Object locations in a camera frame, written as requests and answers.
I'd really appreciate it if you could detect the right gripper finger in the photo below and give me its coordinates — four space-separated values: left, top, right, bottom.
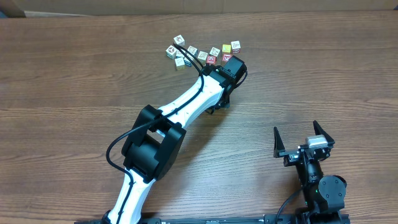
273 126 285 158
313 120 335 146

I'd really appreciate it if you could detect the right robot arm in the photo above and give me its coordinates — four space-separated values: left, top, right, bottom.
273 121 351 224

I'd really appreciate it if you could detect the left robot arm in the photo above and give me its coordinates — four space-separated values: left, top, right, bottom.
100 56 248 224

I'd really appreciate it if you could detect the red face wooden block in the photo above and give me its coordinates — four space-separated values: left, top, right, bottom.
206 55 216 65

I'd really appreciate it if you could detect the red letter wooden block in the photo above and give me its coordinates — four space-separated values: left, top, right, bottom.
221 54 233 65

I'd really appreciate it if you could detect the white tilted picture block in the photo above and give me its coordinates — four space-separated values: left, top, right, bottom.
210 47 221 57

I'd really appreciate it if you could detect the yellow top wooden block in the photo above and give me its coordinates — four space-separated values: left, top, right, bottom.
222 44 231 54

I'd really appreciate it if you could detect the sailboat blue wooden block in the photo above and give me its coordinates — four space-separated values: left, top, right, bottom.
183 55 193 67

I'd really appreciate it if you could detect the far right white block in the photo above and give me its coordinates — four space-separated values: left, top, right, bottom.
231 40 241 54

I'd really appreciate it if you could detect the blue sided picture block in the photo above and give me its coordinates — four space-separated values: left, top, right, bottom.
188 45 198 57

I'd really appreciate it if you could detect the ice cream wooden block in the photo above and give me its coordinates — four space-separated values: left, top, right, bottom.
176 50 184 58

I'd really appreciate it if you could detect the soccer ball wooden block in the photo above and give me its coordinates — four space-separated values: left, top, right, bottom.
165 45 178 60

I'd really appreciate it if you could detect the top red picture block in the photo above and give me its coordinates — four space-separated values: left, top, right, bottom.
174 35 185 47

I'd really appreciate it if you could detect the cardboard panel at back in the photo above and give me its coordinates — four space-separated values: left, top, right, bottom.
14 0 397 16

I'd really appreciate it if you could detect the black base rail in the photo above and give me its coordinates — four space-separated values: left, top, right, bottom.
74 213 351 224

